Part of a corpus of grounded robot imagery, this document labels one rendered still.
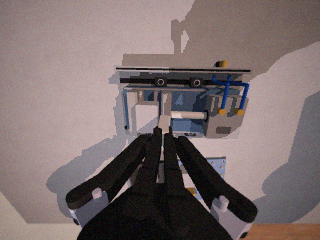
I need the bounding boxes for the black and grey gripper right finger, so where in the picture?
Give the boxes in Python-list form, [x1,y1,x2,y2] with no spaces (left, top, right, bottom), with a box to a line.
[163,115,258,240]

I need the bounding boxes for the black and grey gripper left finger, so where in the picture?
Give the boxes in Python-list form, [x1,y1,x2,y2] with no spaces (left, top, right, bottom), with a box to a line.
[65,115,164,232]

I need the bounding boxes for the orange-yellow block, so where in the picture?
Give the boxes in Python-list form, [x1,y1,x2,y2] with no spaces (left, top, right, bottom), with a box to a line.
[186,188,195,196]

